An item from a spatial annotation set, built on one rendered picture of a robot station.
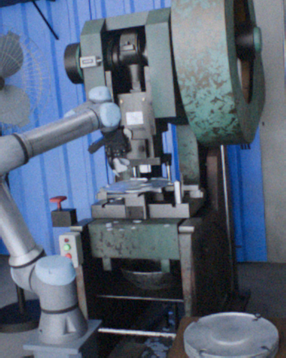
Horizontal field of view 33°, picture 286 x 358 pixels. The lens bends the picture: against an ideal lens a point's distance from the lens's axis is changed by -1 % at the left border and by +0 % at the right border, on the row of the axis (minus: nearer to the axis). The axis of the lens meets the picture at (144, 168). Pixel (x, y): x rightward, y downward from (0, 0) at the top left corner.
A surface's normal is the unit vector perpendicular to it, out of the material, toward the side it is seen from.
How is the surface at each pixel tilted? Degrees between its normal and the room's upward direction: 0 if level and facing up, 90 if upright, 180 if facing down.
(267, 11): 90
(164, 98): 90
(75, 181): 90
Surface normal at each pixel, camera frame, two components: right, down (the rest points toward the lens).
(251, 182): -0.34, 0.16
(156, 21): -0.31, -0.58
